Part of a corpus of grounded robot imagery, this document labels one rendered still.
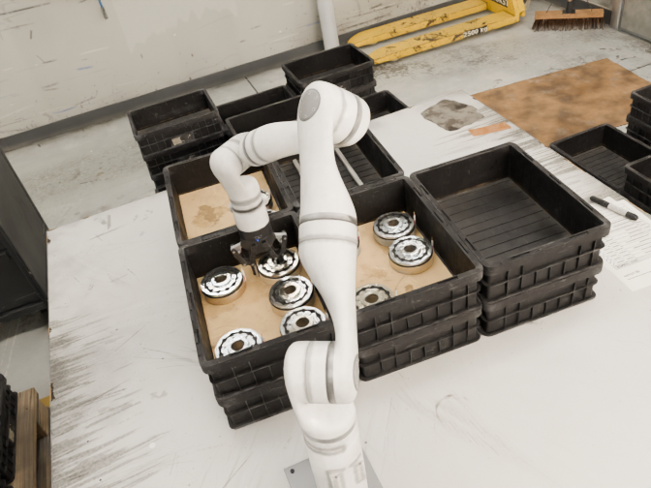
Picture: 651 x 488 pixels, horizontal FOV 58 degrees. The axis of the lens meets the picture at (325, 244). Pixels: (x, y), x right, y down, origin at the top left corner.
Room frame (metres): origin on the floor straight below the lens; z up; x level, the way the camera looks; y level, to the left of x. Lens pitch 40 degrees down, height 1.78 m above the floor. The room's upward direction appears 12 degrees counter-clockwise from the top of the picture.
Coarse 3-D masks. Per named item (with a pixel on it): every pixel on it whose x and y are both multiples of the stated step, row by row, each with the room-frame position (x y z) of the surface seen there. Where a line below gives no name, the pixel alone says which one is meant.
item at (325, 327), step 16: (208, 240) 1.13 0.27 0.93; (192, 304) 0.93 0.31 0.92; (192, 320) 0.87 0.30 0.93; (288, 336) 0.77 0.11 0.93; (304, 336) 0.77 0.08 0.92; (320, 336) 0.78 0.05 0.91; (240, 352) 0.76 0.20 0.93; (256, 352) 0.75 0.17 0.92; (272, 352) 0.76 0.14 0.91; (208, 368) 0.74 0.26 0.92; (224, 368) 0.74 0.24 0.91
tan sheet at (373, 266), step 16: (368, 224) 1.19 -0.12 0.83; (368, 240) 1.13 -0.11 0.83; (368, 256) 1.07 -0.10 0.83; (384, 256) 1.06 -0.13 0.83; (368, 272) 1.01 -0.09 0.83; (384, 272) 1.00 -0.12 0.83; (432, 272) 0.97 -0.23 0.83; (448, 272) 0.96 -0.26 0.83; (400, 288) 0.94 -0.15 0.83; (416, 288) 0.93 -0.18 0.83
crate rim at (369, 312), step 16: (400, 176) 1.23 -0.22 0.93; (352, 192) 1.21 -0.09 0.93; (416, 192) 1.15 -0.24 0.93; (432, 208) 1.07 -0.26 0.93; (448, 224) 1.01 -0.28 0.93; (464, 272) 0.85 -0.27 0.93; (480, 272) 0.84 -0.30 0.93; (432, 288) 0.82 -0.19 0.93; (448, 288) 0.83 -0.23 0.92; (384, 304) 0.80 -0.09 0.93; (400, 304) 0.81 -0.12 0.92
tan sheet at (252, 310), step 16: (304, 272) 1.06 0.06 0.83; (256, 288) 1.04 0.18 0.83; (208, 304) 1.01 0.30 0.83; (240, 304) 0.99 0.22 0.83; (256, 304) 0.98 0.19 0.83; (320, 304) 0.94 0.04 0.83; (208, 320) 0.96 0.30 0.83; (224, 320) 0.95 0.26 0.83; (240, 320) 0.94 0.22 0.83; (256, 320) 0.93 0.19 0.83; (272, 320) 0.92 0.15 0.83; (272, 336) 0.87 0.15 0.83
